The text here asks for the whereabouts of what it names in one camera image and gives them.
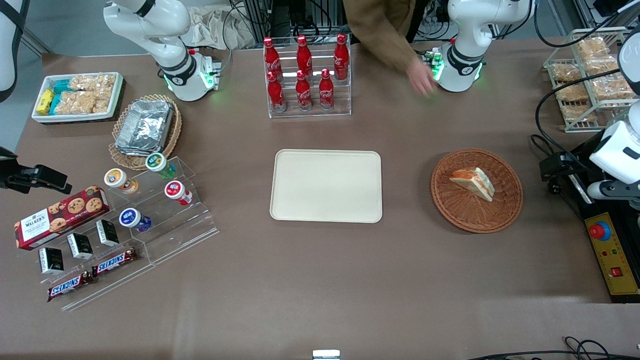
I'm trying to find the orange lid cup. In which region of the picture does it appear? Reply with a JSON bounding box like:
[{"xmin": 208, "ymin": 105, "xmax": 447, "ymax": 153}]
[{"xmin": 103, "ymin": 168, "xmax": 140, "ymax": 196}]

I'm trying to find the red lid cup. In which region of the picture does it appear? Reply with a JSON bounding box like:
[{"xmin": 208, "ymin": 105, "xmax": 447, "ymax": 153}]
[{"xmin": 164, "ymin": 180, "xmax": 194, "ymax": 207}]

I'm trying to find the beige plastic tray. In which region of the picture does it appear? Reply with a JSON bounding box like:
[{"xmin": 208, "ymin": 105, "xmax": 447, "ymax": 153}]
[{"xmin": 269, "ymin": 149, "xmax": 384, "ymax": 224}]

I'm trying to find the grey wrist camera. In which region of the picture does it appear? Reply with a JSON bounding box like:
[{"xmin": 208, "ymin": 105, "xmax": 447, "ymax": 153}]
[{"xmin": 586, "ymin": 180, "xmax": 640, "ymax": 211}]

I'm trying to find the yellow snack pack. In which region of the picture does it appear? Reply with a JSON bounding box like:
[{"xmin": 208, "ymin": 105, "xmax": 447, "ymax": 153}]
[{"xmin": 35, "ymin": 88, "xmax": 55, "ymax": 115}]

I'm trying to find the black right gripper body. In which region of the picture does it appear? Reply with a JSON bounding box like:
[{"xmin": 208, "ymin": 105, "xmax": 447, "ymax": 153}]
[{"xmin": 0, "ymin": 146, "xmax": 20, "ymax": 192}]

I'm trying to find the Snickers chocolate bar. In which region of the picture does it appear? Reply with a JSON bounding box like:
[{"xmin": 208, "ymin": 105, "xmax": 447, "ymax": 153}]
[
  {"xmin": 91, "ymin": 247, "xmax": 138, "ymax": 278},
  {"xmin": 47, "ymin": 270, "xmax": 95, "ymax": 303}
]

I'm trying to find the red Walkers cookie box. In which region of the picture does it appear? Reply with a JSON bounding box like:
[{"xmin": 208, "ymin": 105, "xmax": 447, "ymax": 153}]
[{"xmin": 13, "ymin": 185, "xmax": 111, "ymax": 251}]

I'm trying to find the crumpled beige bag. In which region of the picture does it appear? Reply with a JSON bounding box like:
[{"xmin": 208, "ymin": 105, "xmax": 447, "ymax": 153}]
[{"xmin": 181, "ymin": 4, "xmax": 257, "ymax": 50}]

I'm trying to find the black overhead cable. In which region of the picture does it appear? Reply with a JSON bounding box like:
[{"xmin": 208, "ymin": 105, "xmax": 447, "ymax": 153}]
[{"xmin": 532, "ymin": 0, "xmax": 640, "ymax": 49}]

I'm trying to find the rice cracker snack bag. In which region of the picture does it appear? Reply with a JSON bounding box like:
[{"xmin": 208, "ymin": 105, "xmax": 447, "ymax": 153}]
[
  {"xmin": 53, "ymin": 90, "xmax": 112, "ymax": 115},
  {"xmin": 69, "ymin": 73, "xmax": 117, "ymax": 94}
]

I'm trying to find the blue lid cup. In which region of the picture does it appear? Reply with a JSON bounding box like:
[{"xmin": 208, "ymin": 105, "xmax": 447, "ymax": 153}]
[{"xmin": 118, "ymin": 207, "xmax": 153, "ymax": 233}]

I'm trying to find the black yellow control box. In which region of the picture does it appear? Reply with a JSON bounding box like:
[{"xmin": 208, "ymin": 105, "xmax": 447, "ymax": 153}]
[{"xmin": 569, "ymin": 142, "xmax": 640, "ymax": 304}]

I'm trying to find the clear acrylic stepped display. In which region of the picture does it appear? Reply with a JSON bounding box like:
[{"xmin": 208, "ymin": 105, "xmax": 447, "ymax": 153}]
[{"xmin": 17, "ymin": 155, "xmax": 220, "ymax": 312}]

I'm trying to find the clear bagged cracker pack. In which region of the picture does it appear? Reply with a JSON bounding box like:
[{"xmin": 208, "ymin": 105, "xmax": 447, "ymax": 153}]
[
  {"xmin": 562, "ymin": 103, "xmax": 599, "ymax": 124},
  {"xmin": 590, "ymin": 76, "xmax": 637, "ymax": 102},
  {"xmin": 555, "ymin": 83, "xmax": 589, "ymax": 104},
  {"xmin": 575, "ymin": 37, "xmax": 612, "ymax": 59},
  {"xmin": 582, "ymin": 55, "xmax": 622, "ymax": 77},
  {"xmin": 550, "ymin": 62, "xmax": 584, "ymax": 84}
]

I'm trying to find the oval light wicker basket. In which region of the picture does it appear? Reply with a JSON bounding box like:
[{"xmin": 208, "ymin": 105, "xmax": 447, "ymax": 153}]
[{"xmin": 108, "ymin": 93, "xmax": 183, "ymax": 172}]

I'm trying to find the clear acrylic bottle rack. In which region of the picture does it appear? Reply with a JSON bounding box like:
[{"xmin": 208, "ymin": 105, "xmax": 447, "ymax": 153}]
[{"xmin": 263, "ymin": 37, "xmax": 353, "ymax": 120}]

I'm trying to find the red cola bottle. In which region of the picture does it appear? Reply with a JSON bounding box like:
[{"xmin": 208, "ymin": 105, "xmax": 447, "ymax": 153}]
[
  {"xmin": 263, "ymin": 36, "xmax": 283, "ymax": 77},
  {"xmin": 318, "ymin": 68, "xmax": 335, "ymax": 111},
  {"xmin": 295, "ymin": 70, "xmax": 313, "ymax": 111},
  {"xmin": 296, "ymin": 35, "xmax": 314, "ymax": 76},
  {"xmin": 333, "ymin": 33, "xmax": 350, "ymax": 81},
  {"xmin": 266, "ymin": 71, "xmax": 287, "ymax": 113}
]

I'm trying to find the small black box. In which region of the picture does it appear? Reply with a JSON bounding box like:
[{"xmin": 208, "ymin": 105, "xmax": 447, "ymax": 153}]
[
  {"xmin": 95, "ymin": 219, "xmax": 121, "ymax": 248},
  {"xmin": 38, "ymin": 246, "xmax": 65, "ymax": 275},
  {"xmin": 66, "ymin": 232, "xmax": 95, "ymax": 260}
]

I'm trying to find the black floor cable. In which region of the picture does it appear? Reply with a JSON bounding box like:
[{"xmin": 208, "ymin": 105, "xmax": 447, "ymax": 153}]
[{"xmin": 465, "ymin": 335, "xmax": 640, "ymax": 360}]

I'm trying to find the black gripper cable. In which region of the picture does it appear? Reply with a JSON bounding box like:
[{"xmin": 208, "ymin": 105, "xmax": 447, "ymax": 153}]
[{"xmin": 529, "ymin": 67, "xmax": 623, "ymax": 157}]

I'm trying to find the person's bare hand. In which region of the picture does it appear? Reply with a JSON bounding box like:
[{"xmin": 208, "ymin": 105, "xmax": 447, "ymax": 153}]
[{"xmin": 406, "ymin": 58, "xmax": 439, "ymax": 98}]

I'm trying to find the stack of foil containers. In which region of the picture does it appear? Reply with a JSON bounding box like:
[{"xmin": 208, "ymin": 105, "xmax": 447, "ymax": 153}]
[{"xmin": 114, "ymin": 98, "xmax": 175, "ymax": 157}]

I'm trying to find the white wire rack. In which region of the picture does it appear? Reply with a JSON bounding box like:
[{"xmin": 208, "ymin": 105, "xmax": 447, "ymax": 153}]
[{"xmin": 543, "ymin": 27, "xmax": 640, "ymax": 134}]

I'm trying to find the green lid cup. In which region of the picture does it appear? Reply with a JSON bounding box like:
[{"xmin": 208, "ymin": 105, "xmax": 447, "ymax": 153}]
[{"xmin": 145, "ymin": 152, "xmax": 177, "ymax": 180}]

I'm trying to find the brown sleeved forearm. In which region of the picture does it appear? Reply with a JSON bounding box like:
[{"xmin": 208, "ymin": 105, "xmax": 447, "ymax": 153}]
[{"xmin": 342, "ymin": 0, "xmax": 426, "ymax": 72}]

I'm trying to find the triangular sandwich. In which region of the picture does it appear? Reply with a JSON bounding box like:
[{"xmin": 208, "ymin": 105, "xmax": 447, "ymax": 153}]
[{"xmin": 448, "ymin": 167, "xmax": 496, "ymax": 203}]

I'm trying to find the round brown wicker basket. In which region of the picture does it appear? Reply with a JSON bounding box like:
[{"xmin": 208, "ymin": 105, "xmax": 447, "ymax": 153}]
[{"xmin": 430, "ymin": 148, "xmax": 524, "ymax": 235}]

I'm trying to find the white rectangular snack tray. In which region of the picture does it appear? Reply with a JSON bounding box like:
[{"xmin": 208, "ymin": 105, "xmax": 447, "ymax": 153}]
[{"xmin": 31, "ymin": 71, "xmax": 125, "ymax": 124}]

